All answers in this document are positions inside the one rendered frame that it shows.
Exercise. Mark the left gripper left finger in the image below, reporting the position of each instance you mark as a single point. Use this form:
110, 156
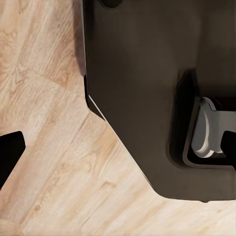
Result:
12, 146

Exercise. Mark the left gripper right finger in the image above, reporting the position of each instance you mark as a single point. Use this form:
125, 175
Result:
228, 146

